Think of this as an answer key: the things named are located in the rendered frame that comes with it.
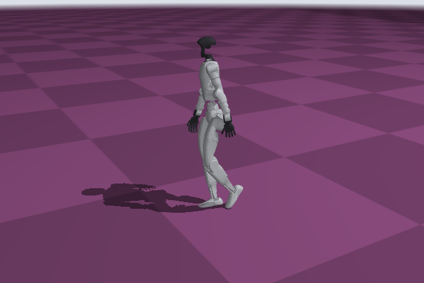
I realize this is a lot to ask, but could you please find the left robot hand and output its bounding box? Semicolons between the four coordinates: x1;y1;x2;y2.
221;115;236;138

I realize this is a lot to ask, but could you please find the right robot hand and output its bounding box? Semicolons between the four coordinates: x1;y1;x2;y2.
187;109;200;133

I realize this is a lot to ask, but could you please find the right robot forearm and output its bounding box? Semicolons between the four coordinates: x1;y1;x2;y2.
195;94;205;116

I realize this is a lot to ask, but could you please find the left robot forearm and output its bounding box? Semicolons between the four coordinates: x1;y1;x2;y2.
216;89;231;121

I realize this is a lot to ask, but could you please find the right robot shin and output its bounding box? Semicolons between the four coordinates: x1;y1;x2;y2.
202;160;217;201

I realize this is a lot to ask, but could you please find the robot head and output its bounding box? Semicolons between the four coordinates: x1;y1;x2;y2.
197;36;216;62

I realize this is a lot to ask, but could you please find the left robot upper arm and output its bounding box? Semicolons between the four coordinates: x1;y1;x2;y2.
206;63;223;99

